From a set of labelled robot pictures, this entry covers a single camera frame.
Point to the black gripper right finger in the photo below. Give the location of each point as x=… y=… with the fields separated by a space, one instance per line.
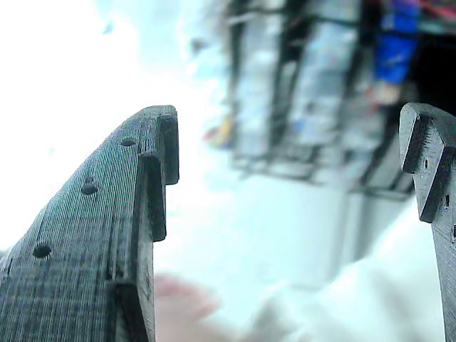
x=440 y=171

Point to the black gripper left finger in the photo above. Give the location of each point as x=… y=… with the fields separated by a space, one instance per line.
x=82 y=249

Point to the metal storage shelf rack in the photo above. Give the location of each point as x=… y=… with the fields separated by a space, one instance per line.
x=313 y=89

